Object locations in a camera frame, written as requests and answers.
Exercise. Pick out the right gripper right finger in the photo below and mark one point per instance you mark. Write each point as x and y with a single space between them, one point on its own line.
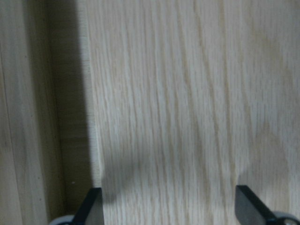
250 210

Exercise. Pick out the wooden drawer cabinet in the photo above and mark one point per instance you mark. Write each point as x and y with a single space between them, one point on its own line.
191 98

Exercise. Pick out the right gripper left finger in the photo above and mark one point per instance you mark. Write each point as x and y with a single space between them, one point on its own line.
91 210

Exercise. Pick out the wooden drawer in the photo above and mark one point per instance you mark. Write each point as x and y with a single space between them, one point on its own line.
44 135

